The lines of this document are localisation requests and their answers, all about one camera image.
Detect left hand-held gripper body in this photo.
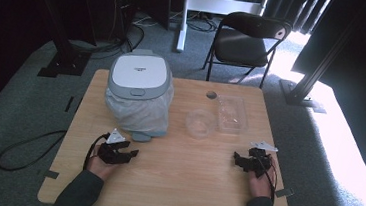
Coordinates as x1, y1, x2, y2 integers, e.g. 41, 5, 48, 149
96, 126, 134, 167

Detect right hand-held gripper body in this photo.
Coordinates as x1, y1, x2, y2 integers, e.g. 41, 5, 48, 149
238, 138, 280, 180

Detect clear plastic tray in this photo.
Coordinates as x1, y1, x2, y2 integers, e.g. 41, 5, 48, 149
214, 94, 252, 137

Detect grey white lidded trash bin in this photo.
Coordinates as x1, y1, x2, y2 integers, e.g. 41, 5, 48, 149
101, 45, 178, 146

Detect person's left hand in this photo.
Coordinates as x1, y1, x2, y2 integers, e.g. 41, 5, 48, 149
85, 144, 119, 182

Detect person's right hand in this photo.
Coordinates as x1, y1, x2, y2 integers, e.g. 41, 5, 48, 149
245, 154, 280, 200

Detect white plastic bin liner bag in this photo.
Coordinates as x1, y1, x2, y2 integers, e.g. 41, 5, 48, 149
101, 78, 176, 138

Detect grey tape strip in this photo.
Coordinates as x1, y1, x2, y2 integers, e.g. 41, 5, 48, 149
43, 168, 61, 180
274, 185, 296, 200

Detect clear plastic cup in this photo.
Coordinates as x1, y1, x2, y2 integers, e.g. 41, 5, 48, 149
183, 107, 218, 142

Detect black tape strip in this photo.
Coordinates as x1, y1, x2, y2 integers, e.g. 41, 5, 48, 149
64, 95, 76, 115

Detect grey round table grommet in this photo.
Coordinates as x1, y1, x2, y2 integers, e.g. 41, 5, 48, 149
204, 89, 219, 101

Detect black metal stand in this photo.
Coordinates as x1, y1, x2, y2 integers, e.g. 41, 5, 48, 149
276, 5, 336, 114
22, 0, 98, 82

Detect black folding chair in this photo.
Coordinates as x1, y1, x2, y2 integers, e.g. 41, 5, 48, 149
200, 8, 294, 92

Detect left hand-held gripper black cable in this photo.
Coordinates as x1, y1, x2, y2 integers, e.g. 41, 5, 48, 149
82, 130, 111, 174

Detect hand-held gripper black cable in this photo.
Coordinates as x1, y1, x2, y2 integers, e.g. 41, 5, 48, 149
82, 130, 111, 174
253, 155, 281, 204

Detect right hand-held gripper black cable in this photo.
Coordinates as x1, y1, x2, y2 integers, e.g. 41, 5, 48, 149
253, 155, 281, 204

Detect black floor cable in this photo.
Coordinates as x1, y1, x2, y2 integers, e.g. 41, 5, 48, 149
0, 123, 68, 177

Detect bundle of floor cables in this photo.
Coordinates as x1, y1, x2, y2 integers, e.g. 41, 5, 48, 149
67, 4, 148, 64

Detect white metal desk frame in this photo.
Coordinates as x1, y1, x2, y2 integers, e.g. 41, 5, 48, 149
174, 0, 272, 61

